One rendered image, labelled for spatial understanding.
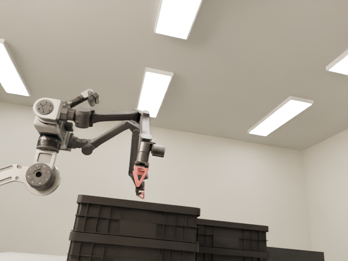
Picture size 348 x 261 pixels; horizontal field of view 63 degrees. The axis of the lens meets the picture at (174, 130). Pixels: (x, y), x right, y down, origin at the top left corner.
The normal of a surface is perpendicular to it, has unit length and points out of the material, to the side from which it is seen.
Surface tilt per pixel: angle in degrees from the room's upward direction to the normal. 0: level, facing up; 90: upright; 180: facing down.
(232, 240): 90
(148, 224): 90
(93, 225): 90
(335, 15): 180
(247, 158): 90
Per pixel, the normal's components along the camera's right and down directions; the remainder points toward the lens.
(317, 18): -0.08, 0.92
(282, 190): 0.22, -0.36
